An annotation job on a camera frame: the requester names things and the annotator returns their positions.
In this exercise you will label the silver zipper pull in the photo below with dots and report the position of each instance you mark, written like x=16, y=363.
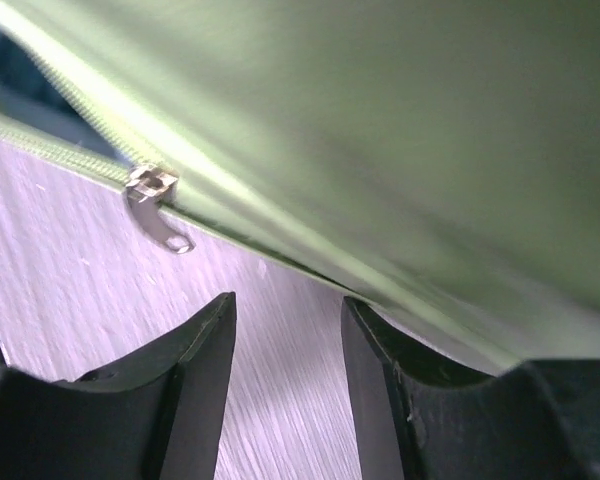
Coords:
x=150, y=187

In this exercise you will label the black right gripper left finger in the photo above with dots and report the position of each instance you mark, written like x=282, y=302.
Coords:
x=155, y=413

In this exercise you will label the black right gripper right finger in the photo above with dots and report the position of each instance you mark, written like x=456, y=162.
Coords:
x=420, y=415

